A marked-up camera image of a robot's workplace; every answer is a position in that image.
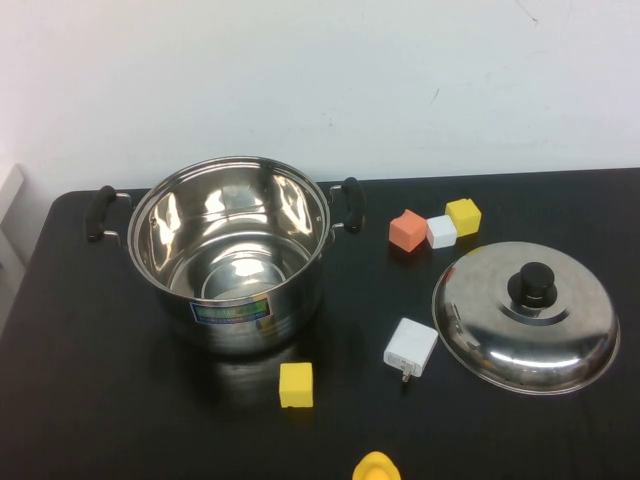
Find white power adapter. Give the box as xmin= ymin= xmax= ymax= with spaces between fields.
xmin=382 ymin=317 xmax=440 ymax=385

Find yellow foam cube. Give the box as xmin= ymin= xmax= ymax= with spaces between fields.
xmin=445 ymin=198 xmax=483 ymax=238
xmin=278 ymin=362 xmax=315 ymax=410

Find white foam cube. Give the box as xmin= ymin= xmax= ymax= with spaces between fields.
xmin=425 ymin=215 xmax=460 ymax=250

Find yellow plastic toy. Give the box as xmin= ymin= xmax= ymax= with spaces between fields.
xmin=352 ymin=451 xmax=401 ymax=480

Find steel lid with black knob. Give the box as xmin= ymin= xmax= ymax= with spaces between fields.
xmin=431 ymin=241 xmax=622 ymax=398

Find orange foam cube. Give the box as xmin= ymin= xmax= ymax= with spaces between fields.
xmin=389 ymin=208 xmax=429 ymax=252

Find stainless steel pot black handles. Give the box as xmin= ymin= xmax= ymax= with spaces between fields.
xmin=85 ymin=155 xmax=368 ymax=357

